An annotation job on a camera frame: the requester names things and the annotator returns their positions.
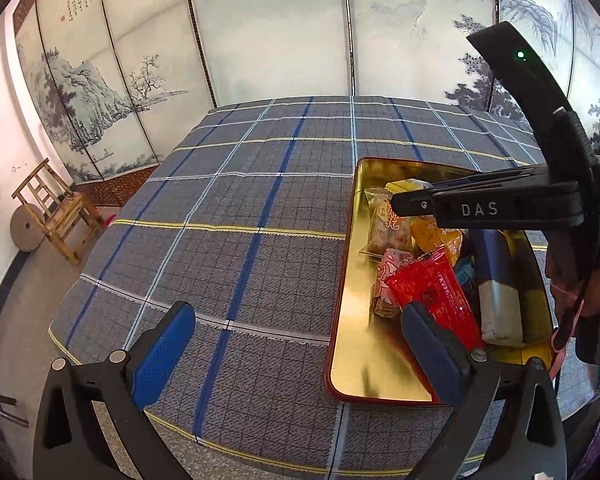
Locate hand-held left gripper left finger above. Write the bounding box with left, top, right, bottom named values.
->
left=32, top=301, right=197, bottom=480

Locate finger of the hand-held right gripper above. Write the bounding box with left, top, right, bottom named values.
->
left=390, top=180, right=443, bottom=219

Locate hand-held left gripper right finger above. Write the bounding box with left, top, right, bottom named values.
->
left=401, top=301, right=568, bottom=480

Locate red snack packet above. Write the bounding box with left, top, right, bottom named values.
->
left=386, top=246, right=486, bottom=351

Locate red and gold tin box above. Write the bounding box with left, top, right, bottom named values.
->
left=324, top=156, right=556, bottom=406

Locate navy and pale snack packet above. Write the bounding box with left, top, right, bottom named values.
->
left=467, top=230, right=526, bottom=346

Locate yellow snack packet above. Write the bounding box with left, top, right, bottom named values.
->
left=385, top=180, right=431, bottom=196

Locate white pastry packet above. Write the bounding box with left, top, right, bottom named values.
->
left=361, top=187, right=413, bottom=256

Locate orange snack packet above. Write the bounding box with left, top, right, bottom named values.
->
left=410, top=215, right=466, bottom=266

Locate pink snack packet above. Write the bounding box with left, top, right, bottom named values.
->
left=372, top=248, right=416, bottom=318

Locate teal wrapped candy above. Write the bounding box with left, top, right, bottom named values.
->
left=455, top=255, right=476, bottom=286

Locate light wooden chair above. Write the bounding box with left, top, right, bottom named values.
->
left=11, top=158, right=106, bottom=266

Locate round millstone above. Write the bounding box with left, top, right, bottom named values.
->
left=10, top=205, right=46, bottom=252

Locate painted folding screen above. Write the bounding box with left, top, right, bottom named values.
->
left=12, top=0, right=600, bottom=183

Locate pink strap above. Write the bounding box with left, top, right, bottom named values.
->
left=550, top=305, right=583, bottom=376

